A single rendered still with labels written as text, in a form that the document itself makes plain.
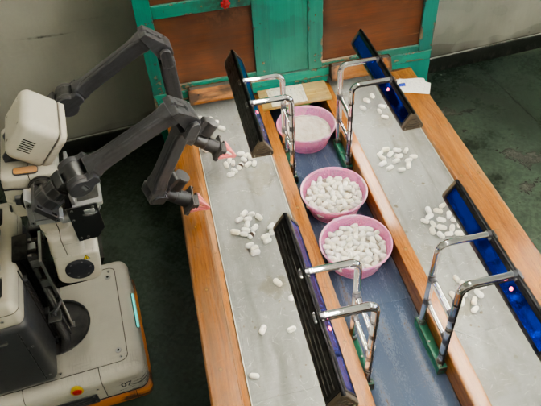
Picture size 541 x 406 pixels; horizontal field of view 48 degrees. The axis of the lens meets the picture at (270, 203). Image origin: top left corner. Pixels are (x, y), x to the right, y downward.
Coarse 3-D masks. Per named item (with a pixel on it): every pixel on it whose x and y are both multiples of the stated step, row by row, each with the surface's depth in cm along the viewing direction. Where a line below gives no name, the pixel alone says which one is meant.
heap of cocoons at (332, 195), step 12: (312, 180) 248; (324, 180) 250; (336, 180) 249; (348, 180) 247; (312, 192) 246; (324, 192) 244; (336, 192) 244; (348, 192) 245; (360, 192) 242; (312, 204) 239; (324, 204) 238; (336, 204) 241; (348, 204) 240
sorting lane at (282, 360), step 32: (224, 160) 260; (256, 160) 259; (224, 192) 247; (256, 192) 246; (224, 224) 234; (224, 256) 223; (256, 256) 222; (256, 288) 212; (288, 288) 211; (256, 320) 203; (288, 320) 202; (256, 352) 194; (288, 352) 193; (256, 384) 186; (288, 384) 186
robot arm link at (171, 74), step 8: (160, 56) 205; (168, 56) 206; (160, 64) 210; (168, 64) 208; (168, 72) 214; (176, 72) 215; (168, 80) 216; (176, 80) 217; (168, 88) 218; (176, 88) 219; (176, 96) 221
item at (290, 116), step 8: (248, 80) 235; (256, 80) 236; (264, 80) 237; (280, 80) 238; (280, 88) 242; (280, 96) 226; (288, 96) 227; (256, 104) 225; (280, 104) 248; (288, 104) 230; (288, 112) 233; (288, 120) 241; (288, 136) 252; (288, 144) 250; (288, 152) 265; (288, 160) 262; (296, 176) 254
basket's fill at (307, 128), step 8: (296, 120) 279; (304, 120) 279; (312, 120) 278; (320, 120) 278; (288, 128) 275; (296, 128) 273; (304, 128) 273; (312, 128) 273; (320, 128) 273; (328, 128) 274; (296, 136) 270; (304, 136) 269; (312, 136) 269; (320, 136) 270
